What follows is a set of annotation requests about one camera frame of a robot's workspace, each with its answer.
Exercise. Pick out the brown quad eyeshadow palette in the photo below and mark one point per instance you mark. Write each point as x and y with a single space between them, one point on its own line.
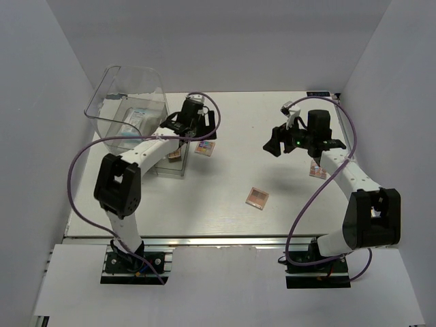
257 198

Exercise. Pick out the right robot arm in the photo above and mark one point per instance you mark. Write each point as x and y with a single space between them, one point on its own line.
373 214

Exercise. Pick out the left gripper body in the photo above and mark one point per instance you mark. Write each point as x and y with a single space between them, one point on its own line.
195 128

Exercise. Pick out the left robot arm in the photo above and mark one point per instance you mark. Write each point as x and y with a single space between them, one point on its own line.
118 186

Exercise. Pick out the colourful eyeshadow palette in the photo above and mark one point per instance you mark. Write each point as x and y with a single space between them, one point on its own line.
205 147

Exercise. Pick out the long brown eyeshadow palette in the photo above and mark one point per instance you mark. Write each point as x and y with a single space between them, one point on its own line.
174 156

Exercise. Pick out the white blue wipes packet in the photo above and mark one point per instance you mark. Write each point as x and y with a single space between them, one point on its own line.
133 122

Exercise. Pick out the multicolour square palette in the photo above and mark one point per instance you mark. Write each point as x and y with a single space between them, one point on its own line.
317 171

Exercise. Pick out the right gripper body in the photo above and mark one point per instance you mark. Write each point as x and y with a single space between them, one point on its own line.
293 137

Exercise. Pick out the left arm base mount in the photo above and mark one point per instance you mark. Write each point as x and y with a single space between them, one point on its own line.
117 271

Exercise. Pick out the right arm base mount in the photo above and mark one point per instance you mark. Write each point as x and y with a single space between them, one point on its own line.
330 275

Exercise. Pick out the black blue table label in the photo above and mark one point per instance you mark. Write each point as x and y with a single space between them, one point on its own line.
318 94

